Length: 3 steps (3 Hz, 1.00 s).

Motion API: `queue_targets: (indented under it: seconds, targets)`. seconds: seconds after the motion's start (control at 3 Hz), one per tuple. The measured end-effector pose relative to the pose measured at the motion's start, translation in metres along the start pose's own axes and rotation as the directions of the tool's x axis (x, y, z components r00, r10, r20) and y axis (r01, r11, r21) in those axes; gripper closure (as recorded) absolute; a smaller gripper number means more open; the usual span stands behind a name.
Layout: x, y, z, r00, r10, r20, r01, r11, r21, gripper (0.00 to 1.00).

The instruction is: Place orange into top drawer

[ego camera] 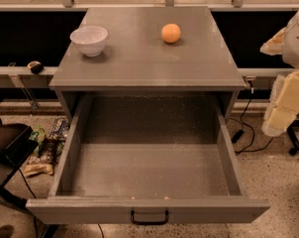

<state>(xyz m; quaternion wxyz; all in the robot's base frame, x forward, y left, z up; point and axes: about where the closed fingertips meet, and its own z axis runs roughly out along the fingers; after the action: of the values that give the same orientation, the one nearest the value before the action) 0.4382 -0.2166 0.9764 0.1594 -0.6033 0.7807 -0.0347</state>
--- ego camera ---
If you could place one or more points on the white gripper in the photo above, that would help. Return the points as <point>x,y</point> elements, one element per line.
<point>296,44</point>

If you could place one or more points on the orange fruit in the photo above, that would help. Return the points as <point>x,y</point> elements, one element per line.
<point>170,33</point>

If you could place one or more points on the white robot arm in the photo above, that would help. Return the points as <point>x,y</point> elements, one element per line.
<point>290,53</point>

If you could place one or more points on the grey drawer cabinet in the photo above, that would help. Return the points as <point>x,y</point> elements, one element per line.
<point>137,58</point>

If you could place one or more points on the open grey top drawer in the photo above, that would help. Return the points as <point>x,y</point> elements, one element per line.
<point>148,154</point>

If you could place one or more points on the white ceramic bowl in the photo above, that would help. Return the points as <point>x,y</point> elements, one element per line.
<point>90,40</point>

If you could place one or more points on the black yellow tape measure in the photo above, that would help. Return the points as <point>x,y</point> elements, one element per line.
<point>35,67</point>

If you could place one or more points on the green snack packet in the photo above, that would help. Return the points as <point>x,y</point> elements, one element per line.
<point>38,135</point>

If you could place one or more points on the snack bag on floor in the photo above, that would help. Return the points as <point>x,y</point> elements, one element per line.
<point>36,166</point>

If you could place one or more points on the black drawer handle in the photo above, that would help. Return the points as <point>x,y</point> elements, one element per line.
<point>149,218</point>

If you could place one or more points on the dark wire basket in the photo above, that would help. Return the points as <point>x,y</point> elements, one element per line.
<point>59,129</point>

